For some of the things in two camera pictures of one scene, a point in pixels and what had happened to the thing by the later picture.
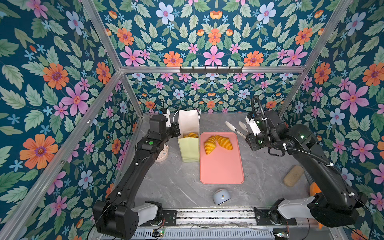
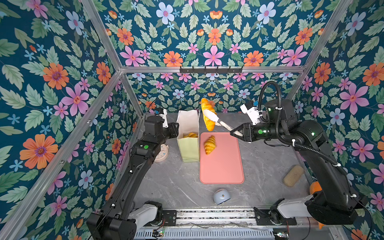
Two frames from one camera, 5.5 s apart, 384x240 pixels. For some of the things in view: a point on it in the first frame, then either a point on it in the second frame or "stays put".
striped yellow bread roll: [191, 134] stays put
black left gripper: [175, 126] stays put
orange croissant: [224, 142] -> [207, 104]
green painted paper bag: [188, 136] stays put
